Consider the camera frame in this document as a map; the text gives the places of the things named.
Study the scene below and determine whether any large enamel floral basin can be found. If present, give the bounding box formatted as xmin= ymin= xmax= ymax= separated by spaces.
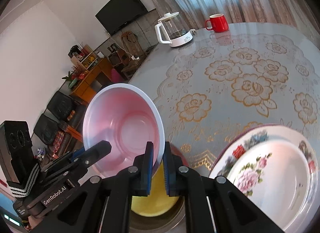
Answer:
xmin=209 ymin=124 xmax=319 ymax=232

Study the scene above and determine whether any black sofa chair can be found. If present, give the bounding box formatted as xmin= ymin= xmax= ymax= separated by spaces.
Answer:
xmin=34 ymin=91 xmax=86 ymax=159

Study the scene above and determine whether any orange wooden cabinet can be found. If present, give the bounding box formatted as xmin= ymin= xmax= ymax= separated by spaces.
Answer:
xmin=71 ymin=58 xmax=113 ymax=104

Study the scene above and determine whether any white glass electric kettle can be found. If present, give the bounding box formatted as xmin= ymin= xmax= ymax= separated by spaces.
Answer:
xmin=155 ymin=12 xmax=193 ymax=47

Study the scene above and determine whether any white floral plate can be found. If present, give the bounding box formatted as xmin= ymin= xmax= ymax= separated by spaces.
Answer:
xmin=226 ymin=138 xmax=313 ymax=231

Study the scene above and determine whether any red plastic bowl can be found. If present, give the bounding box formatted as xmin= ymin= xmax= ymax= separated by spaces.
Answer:
xmin=82 ymin=83 xmax=165 ymax=178

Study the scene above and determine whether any wooden chair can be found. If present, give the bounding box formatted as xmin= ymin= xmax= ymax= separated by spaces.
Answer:
xmin=120 ymin=31 xmax=146 ymax=58

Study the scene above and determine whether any stainless steel bowl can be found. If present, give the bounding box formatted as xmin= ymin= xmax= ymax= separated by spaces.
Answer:
xmin=129 ymin=197 xmax=185 ymax=232

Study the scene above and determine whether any black wall television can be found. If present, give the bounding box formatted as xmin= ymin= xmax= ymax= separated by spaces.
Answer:
xmin=95 ymin=0 xmax=148 ymax=35

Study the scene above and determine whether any red mug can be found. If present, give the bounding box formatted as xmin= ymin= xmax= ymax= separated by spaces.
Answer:
xmin=204 ymin=14 xmax=229 ymax=33

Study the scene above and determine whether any yellow plastic bowl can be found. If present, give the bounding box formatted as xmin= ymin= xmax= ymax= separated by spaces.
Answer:
xmin=131 ymin=163 xmax=179 ymax=217

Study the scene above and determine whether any wooden shelf with items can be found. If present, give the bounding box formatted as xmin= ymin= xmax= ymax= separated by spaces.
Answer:
xmin=68 ymin=45 xmax=99 ymax=71

